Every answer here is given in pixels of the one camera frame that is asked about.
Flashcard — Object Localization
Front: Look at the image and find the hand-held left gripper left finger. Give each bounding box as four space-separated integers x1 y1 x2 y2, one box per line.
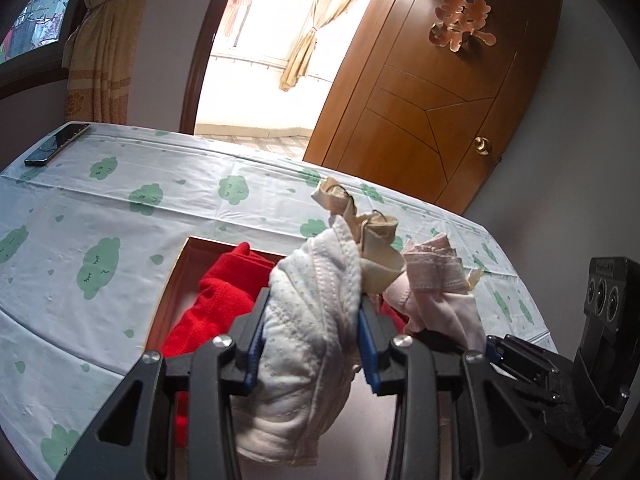
55 287 271 480

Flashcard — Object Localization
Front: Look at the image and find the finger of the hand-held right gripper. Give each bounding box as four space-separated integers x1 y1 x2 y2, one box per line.
484 332 568 403
492 380 591 453

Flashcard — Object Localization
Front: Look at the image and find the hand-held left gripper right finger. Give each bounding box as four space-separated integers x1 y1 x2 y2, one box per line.
357 294 556 480

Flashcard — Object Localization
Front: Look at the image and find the white underwear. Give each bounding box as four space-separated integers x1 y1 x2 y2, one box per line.
231 215 363 466

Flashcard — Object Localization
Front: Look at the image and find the red underwear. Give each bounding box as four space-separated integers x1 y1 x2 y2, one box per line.
161 241 281 448

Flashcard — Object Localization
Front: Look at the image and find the pink underwear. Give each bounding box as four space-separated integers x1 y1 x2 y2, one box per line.
400 232 487 356

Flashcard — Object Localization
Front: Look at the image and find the beige underwear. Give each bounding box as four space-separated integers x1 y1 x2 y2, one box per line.
311 177 406 297

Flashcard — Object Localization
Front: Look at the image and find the shallow cardboard box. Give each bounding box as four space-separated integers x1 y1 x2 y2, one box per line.
144 236 451 480

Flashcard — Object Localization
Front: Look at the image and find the cloud print tablecloth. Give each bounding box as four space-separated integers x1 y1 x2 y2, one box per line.
0 121 561 480

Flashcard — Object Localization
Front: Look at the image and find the brown wooden door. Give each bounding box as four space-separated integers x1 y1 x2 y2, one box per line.
304 0 563 213

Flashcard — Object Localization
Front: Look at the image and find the black smartphone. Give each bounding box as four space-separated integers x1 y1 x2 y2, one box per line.
24 122 92 167

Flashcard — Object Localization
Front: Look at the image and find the gold door ornament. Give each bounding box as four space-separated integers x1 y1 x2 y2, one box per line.
427 0 497 53

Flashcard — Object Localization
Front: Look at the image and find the yellow curtain with orange hem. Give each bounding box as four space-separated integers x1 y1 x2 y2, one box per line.
61 0 166 126

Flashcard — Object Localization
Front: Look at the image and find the pale yellow balcony curtain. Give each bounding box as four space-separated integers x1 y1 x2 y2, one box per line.
279 0 391 92

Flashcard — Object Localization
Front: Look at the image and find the window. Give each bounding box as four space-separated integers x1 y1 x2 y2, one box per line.
0 0 86 86

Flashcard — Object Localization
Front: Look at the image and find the brown doorway frame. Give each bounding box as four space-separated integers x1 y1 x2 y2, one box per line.
179 0 248 136

